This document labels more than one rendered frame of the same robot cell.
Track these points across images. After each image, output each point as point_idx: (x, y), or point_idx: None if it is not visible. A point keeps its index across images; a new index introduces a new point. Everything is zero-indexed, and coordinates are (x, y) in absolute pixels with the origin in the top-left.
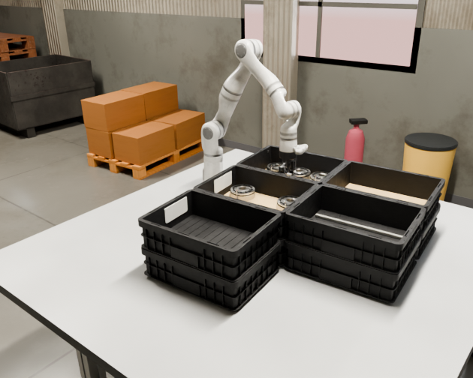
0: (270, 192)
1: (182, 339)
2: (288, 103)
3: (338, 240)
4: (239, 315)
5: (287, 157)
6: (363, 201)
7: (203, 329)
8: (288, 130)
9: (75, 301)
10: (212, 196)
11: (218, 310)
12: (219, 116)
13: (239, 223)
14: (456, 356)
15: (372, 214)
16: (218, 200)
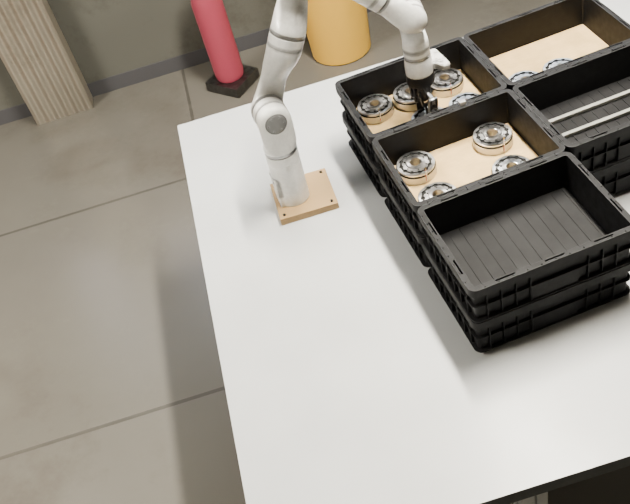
0: (441, 141)
1: None
2: (416, 6)
3: None
4: None
5: (430, 81)
6: (573, 74)
7: None
8: (425, 44)
9: (486, 450)
10: (461, 195)
11: (611, 306)
12: (269, 87)
13: (507, 203)
14: None
15: (586, 83)
16: (471, 195)
